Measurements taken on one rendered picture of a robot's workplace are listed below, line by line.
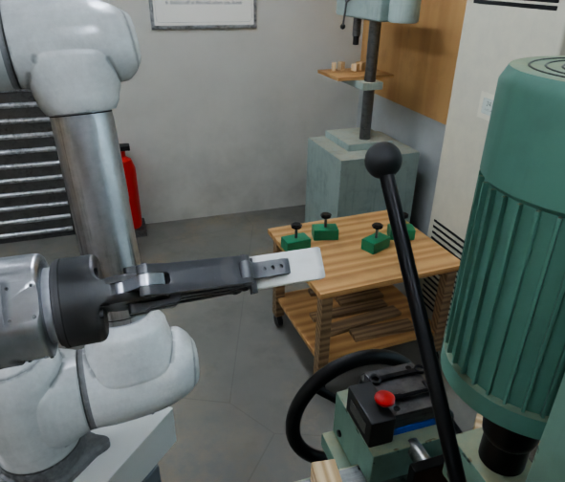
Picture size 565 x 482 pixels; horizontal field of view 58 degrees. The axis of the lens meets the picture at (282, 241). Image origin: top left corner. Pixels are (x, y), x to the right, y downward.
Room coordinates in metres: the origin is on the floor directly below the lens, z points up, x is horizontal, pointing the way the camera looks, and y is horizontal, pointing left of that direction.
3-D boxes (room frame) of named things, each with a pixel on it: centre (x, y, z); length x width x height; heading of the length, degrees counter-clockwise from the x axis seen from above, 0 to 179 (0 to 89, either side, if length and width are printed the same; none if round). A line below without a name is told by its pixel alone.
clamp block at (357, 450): (0.58, -0.18, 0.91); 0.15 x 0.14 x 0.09; 109
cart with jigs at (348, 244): (1.93, -0.34, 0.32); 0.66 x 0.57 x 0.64; 112
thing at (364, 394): (0.58, -0.17, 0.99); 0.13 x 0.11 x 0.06; 109
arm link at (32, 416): (0.70, 0.46, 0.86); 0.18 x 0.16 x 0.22; 112
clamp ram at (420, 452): (0.50, -0.21, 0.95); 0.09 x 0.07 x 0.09; 109
